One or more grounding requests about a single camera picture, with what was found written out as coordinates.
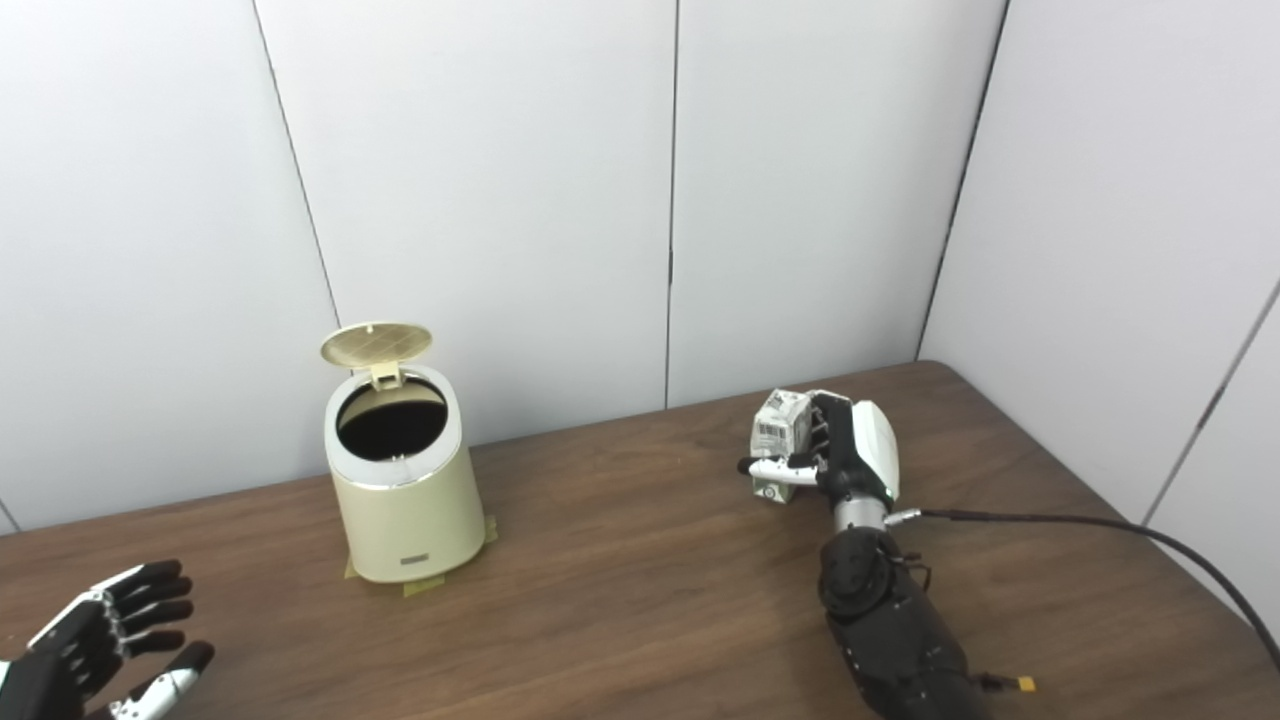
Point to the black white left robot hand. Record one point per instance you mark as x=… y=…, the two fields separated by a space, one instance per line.
x=60 y=660

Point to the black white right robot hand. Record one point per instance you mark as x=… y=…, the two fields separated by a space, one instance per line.
x=860 y=450

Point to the white green milk carton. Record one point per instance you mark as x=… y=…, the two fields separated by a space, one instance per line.
x=778 y=430

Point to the cream-colored bin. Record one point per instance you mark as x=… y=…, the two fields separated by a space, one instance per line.
x=410 y=510

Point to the cream round bin lid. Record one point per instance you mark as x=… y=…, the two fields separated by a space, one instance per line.
x=376 y=343

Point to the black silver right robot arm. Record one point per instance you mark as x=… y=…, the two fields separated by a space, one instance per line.
x=890 y=620

